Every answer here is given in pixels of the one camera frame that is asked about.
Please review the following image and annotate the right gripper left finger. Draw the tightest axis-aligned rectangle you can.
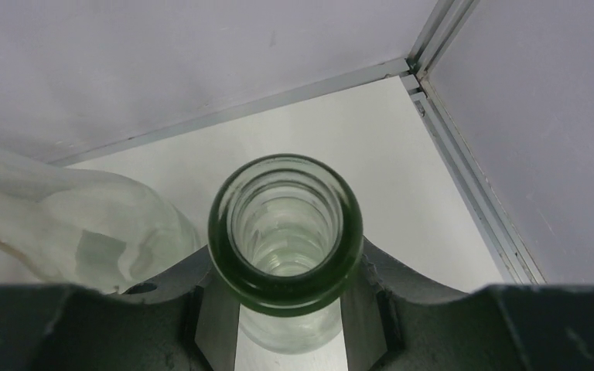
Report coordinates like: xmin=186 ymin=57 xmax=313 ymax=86
xmin=0 ymin=248 xmax=238 ymax=370

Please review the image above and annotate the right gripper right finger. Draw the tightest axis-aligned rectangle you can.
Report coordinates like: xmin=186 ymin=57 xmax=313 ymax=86
xmin=340 ymin=241 xmax=594 ymax=370

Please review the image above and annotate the tall clear glass bottle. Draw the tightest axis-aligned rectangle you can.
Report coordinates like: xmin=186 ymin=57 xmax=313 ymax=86
xmin=207 ymin=153 xmax=363 ymax=355

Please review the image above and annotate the clear bottle with black label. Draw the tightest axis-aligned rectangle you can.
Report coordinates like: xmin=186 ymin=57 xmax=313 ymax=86
xmin=0 ymin=148 xmax=202 ymax=294

